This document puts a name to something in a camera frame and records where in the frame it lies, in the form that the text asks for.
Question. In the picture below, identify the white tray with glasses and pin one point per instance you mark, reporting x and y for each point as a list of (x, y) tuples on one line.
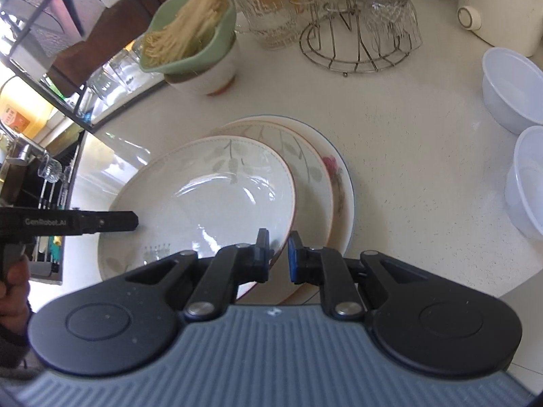
[(115, 84)]

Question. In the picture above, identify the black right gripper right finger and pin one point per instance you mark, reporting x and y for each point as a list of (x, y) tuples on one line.
[(335, 276)]

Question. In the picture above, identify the white ceramic cup orange base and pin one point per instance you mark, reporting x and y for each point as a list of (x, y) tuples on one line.
[(212, 81)]

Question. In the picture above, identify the white plastic bowl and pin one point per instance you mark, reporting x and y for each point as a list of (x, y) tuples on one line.
[(523, 192), (512, 89)]

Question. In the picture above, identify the green chopstick holder basket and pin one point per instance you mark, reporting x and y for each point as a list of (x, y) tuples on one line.
[(199, 50)]

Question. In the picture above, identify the bundle of bamboo chopsticks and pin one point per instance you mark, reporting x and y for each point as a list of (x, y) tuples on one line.
[(186, 21)]

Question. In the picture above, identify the upturned clear glass cup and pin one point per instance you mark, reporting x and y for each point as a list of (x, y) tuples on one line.
[(393, 26)]

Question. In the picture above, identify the white plastic bowl lower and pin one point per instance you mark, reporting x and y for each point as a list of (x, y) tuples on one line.
[(523, 192)]

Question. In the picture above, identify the white plastic bowl upper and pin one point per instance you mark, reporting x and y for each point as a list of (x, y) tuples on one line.
[(512, 89)]

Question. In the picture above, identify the white enamel pot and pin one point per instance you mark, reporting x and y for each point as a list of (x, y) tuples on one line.
[(511, 24)]

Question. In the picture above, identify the black metal rack frame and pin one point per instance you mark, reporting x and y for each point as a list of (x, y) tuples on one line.
[(56, 45)]

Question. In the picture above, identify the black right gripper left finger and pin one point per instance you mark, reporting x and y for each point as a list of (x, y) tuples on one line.
[(219, 277)]

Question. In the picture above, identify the person's left hand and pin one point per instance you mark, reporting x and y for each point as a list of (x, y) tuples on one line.
[(15, 289)]

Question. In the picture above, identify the rose pattern flat plate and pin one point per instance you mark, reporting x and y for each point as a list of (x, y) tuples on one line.
[(342, 184)]

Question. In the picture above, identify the floral bowl plate orange rim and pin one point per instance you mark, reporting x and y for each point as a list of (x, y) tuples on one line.
[(208, 194)]

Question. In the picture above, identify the round wire glass rack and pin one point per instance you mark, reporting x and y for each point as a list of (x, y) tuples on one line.
[(336, 38)]

